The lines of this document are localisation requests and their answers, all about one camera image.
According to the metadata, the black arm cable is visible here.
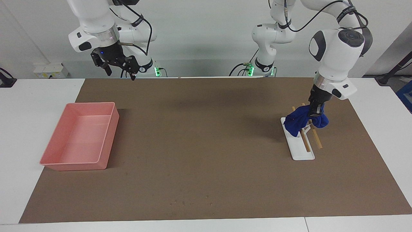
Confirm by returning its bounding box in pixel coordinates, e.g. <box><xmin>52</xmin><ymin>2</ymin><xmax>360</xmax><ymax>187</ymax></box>
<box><xmin>109</xmin><ymin>0</ymin><xmax>152</xmax><ymax>55</ymax></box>
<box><xmin>283</xmin><ymin>0</ymin><xmax>369</xmax><ymax>55</ymax></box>

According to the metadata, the wooden towel rack rod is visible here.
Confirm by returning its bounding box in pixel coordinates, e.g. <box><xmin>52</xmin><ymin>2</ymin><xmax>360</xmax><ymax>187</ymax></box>
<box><xmin>302</xmin><ymin>103</ymin><xmax>323</xmax><ymax>149</ymax></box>
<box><xmin>292</xmin><ymin>106</ymin><xmax>311</xmax><ymax>152</ymax></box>

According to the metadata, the blue towel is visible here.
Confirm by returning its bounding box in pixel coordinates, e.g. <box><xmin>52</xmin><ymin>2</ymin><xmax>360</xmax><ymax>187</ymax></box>
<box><xmin>283</xmin><ymin>104</ymin><xmax>330</xmax><ymax>138</ymax></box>

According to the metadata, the black stand foot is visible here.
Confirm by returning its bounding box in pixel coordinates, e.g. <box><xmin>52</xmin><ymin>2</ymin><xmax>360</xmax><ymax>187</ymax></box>
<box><xmin>0</xmin><ymin>68</ymin><xmax>17</xmax><ymax>88</ymax></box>

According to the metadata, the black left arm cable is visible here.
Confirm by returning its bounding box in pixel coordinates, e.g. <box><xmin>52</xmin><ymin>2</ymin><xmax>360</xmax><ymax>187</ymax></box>
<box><xmin>283</xmin><ymin>0</ymin><xmax>369</xmax><ymax>55</ymax></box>

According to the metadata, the brown table mat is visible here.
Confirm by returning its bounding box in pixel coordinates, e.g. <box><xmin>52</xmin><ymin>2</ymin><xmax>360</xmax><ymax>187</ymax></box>
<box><xmin>19</xmin><ymin>77</ymin><xmax>412</xmax><ymax>224</ymax></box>

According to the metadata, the white wall socket box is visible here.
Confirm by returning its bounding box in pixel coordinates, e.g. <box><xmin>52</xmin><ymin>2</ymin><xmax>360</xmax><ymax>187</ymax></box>
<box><xmin>33</xmin><ymin>63</ymin><xmax>69</xmax><ymax>79</ymax></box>

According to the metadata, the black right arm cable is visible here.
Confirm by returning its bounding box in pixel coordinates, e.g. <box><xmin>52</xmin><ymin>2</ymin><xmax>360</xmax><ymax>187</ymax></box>
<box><xmin>109</xmin><ymin>0</ymin><xmax>152</xmax><ymax>55</ymax></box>

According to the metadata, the black tripod leg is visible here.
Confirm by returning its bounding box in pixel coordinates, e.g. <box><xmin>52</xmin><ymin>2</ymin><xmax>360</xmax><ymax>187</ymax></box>
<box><xmin>375</xmin><ymin>52</ymin><xmax>412</xmax><ymax>86</ymax></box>

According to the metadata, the pink plastic bin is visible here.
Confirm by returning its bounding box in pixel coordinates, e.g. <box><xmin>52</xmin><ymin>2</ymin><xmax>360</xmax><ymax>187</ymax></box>
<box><xmin>40</xmin><ymin>102</ymin><xmax>120</xmax><ymax>171</ymax></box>

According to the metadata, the black base cable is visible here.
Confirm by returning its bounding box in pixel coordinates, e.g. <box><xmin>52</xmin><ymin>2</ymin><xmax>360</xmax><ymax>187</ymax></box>
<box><xmin>229</xmin><ymin>48</ymin><xmax>259</xmax><ymax>77</ymax></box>

